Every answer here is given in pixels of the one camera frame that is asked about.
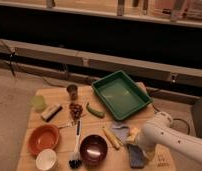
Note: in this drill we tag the dark red bowl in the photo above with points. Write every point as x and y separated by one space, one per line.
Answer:
93 150

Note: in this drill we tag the pale green cup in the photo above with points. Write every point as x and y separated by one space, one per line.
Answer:
38 103

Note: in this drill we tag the metal cup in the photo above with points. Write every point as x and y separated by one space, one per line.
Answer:
72 90

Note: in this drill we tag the green plastic tray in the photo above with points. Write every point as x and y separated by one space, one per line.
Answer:
121 96

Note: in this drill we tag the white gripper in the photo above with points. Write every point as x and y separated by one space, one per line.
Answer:
148 152

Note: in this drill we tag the blue grey sponge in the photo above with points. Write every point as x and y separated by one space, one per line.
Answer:
136 158

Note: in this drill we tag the grey cloth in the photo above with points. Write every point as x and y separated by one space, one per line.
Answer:
121 131

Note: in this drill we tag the orange bowl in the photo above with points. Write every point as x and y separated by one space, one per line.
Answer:
43 137

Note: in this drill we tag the red yellow apple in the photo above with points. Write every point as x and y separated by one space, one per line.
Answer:
131 139

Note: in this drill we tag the white cup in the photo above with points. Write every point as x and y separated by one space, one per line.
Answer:
46 160

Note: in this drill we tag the black white eraser block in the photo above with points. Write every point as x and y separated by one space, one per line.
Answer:
50 112

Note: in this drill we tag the green pepper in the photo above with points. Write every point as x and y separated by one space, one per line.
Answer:
94 111

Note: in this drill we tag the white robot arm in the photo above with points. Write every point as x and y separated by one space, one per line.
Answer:
157 130

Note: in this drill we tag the brown grape bunch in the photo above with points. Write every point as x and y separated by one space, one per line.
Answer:
75 110

